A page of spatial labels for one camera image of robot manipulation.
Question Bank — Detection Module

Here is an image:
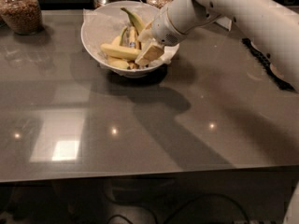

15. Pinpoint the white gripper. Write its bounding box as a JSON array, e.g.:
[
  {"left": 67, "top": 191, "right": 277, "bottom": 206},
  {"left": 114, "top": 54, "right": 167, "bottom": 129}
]
[{"left": 135, "top": 7, "right": 187, "bottom": 66}]

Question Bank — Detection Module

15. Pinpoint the long front yellow banana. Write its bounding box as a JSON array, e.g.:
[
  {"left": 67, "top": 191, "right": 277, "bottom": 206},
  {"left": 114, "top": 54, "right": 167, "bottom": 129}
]
[{"left": 100, "top": 43, "right": 141, "bottom": 61}]

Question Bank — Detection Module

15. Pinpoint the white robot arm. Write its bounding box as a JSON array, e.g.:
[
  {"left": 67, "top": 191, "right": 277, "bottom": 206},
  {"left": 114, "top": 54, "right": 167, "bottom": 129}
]
[{"left": 140, "top": 0, "right": 299, "bottom": 178}]

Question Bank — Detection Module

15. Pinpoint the tall curved yellow banana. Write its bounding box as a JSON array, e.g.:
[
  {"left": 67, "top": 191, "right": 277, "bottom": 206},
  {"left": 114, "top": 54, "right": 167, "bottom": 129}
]
[{"left": 121, "top": 7, "right": 146, "bottom": 34}]

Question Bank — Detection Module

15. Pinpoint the small middle banana with sticker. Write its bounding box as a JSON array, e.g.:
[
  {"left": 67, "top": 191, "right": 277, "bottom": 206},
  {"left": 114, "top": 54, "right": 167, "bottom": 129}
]
[{"left": 128, "top": 26, "right": 138, "bottom": 49}]

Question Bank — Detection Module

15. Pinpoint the lower left yellow banana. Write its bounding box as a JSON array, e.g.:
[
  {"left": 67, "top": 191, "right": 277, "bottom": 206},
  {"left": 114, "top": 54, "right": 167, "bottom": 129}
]
[{"left": 107, "top": 56, "right": 129, "bottom": 69}]

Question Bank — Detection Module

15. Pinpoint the white bowl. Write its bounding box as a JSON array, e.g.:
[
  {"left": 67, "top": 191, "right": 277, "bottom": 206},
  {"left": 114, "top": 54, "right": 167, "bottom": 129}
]
[{"left": 80, "top": 0, "right": 180, "bottom": 78}]

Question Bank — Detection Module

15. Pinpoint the white folded card stand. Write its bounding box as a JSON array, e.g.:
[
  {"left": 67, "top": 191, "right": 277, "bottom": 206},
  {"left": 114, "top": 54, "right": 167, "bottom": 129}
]
[{"left": 215, "top": 17, "right": 232, "bottom": 31}]

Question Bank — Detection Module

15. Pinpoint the black rubber mat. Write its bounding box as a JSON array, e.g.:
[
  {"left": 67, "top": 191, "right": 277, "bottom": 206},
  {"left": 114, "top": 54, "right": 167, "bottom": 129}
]
[{"left": 242, "top": 38, "right": 294, "bottom": 91}]

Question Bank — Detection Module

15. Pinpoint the stack of white paper cups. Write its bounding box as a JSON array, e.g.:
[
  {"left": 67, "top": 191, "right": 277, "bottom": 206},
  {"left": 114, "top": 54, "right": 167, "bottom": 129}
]
[{"left": 269, "top": 63, "right": 284, "bottom": 80}]

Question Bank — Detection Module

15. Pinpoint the left glass jar of grains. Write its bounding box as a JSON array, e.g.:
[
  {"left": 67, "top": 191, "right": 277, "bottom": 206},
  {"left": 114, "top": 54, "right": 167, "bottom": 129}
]
[{"left": 0, "top": 0, "right": 43, "bottom": 35}]

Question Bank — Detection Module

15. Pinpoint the black cable under table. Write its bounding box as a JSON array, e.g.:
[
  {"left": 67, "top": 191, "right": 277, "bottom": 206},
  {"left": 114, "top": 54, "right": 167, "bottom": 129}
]
[{"left": 106, "top": 192, "right": 250, "bottom": 224}]

